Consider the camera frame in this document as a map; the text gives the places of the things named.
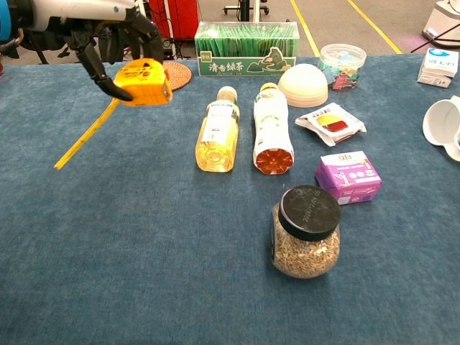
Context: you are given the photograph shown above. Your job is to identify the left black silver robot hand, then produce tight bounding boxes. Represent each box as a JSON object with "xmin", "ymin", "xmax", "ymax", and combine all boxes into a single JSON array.
[{"xmin": 10, "ymin": 0, "xmax": 165, "ymax": 102}]

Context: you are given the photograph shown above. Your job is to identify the yellow tape measure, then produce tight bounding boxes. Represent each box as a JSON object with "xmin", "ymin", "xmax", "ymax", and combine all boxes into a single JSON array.
[{"xmin": 53, "ymin": 58, "xmax": 173, "ymax": 170}]

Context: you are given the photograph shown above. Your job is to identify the red cabinet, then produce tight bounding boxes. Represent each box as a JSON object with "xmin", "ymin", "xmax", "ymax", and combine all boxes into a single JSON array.
[{"xmin": 149, "ymin": 0, "xmax": 201, "ymax": 40}]

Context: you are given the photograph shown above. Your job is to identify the round woven rattan coaster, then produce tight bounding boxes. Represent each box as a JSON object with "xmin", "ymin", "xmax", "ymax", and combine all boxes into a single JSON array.
[{"xmin": 163, "ymin": 60, "xmax": 193, "ymax": 91}]

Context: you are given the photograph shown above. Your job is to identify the green tea bag box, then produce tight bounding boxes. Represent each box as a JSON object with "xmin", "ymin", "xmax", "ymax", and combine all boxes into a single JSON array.
[{"xmin": 193, "ymin": 21, "xmax": 300, "ymax": 78}]

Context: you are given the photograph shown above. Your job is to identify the white wheeled stand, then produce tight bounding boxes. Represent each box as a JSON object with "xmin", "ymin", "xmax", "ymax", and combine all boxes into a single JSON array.
[{"xmin": 222, "ymin": 0, "xmax": 270, "ymax": 16}]

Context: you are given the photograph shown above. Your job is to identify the clear bottle of yellow liquid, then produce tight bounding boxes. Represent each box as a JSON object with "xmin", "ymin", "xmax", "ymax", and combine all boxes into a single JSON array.
[{"xmin": 195, "ymin": 86, "xmax": 241, "ymax": 173}]

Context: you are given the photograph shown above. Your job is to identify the white-labelled tea bottle yellow cap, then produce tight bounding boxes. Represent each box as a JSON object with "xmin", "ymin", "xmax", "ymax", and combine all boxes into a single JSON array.
[{"xmin": 252, "ymin": 82, "xmax": 295, "ymax": 176}]

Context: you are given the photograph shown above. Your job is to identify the dark blue table mat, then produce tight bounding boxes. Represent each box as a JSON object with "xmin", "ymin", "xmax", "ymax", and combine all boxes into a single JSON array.
[{"xmin": 0, "ymin": 53, "xmax": 460, "ymax": 345}]

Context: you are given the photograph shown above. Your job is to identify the upturned cream bowl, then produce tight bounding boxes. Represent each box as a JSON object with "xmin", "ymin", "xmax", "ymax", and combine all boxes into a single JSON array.
[{"xmin": 278, "ymin": 63, "xmax": 329, "ymax": 109}]

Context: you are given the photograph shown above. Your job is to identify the clear jar of coloured clips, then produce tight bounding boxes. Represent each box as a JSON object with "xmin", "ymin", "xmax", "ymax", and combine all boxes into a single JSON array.
[{"xmin": 318, "ymin": 43, "xmax": 367, "ymax": 91}]

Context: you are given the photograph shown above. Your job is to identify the white wrapped cake snack packet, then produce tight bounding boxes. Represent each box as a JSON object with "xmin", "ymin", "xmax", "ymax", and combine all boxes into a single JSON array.
[{"xmin": 294, "ymin": 102, "xmax": 367, "ymax": 147}]

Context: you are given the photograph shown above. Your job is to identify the small purple carton box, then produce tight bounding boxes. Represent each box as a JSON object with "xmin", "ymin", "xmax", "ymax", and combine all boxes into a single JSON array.
[{"xmin": 315, "ymin": 150, "xmax": 382, "ymax": 206}]

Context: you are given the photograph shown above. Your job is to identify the glass seed jar black lid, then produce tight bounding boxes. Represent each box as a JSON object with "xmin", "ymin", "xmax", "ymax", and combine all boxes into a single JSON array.
[{"xmin": 270, "ymin": 184, "xmax": 341, "ymax": 280}]

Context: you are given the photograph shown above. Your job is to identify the black tripod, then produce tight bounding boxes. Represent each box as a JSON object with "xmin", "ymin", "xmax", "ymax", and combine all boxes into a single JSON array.
[{"xmin": 410, "ymin": 24, "xmax": 460, "ymax": 54}]

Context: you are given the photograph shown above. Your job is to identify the white machine housing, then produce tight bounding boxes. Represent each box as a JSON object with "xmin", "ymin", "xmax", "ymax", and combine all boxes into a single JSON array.
[{"xmin": 420, "ymin": 0, "xmax": 460, "ymax": 47}]

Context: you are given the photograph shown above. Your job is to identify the white blue milk carton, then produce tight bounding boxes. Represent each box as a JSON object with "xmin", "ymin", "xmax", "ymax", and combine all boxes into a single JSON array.
[{"xmin": 416, "ymin": 47, "xmax": 460, "ymax": 89}]

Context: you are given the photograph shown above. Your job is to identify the light blue plastic mug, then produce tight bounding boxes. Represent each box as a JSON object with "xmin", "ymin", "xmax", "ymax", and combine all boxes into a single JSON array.
[{"xmin": 422, "ymin": 95, "xmax": 460, "ymax": 162}]

